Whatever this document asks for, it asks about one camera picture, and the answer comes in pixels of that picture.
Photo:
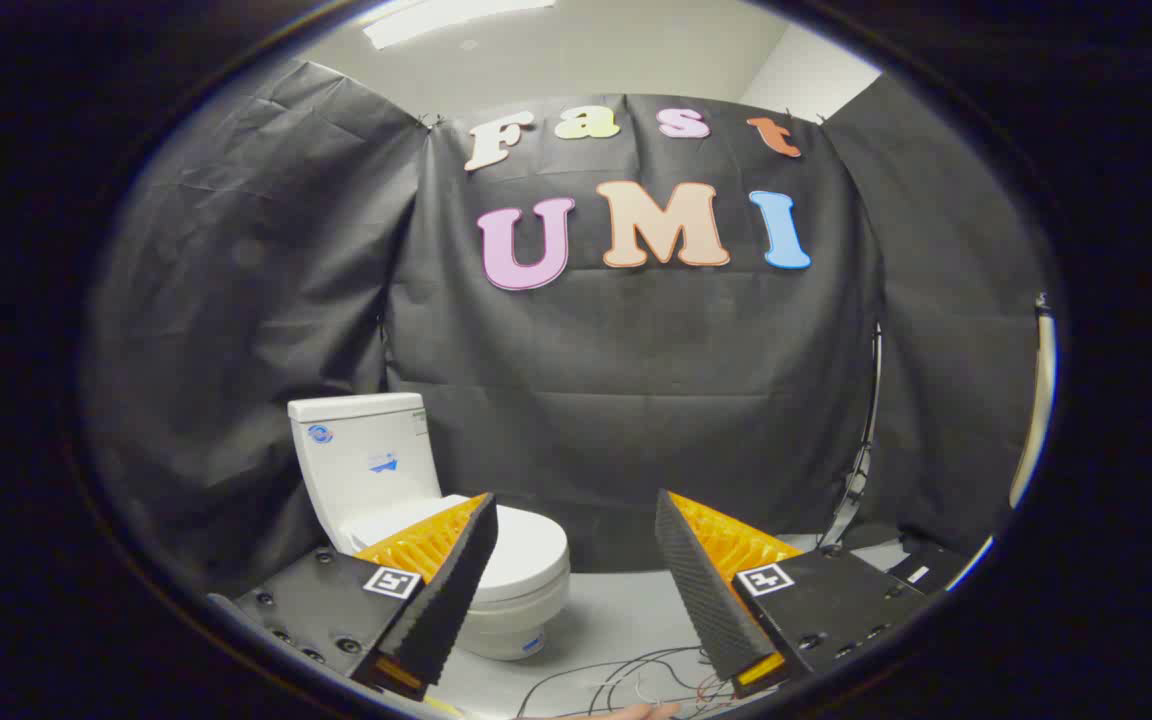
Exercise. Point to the white toilet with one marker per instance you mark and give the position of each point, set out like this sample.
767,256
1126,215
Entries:
356,460

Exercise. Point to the black backdrop cloth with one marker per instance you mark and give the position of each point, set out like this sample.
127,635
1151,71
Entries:
636,400

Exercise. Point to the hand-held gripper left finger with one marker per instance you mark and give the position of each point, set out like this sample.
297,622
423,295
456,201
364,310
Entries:
451,590

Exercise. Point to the white upright panel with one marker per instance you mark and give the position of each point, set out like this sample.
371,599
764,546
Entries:
1038,410

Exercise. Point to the black box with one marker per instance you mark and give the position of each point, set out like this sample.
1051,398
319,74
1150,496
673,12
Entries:
926,570

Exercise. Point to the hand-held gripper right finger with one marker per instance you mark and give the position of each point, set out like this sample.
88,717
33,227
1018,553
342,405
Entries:
701,590

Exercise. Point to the white toilet lid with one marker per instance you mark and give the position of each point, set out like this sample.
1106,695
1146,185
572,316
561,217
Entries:
526,550

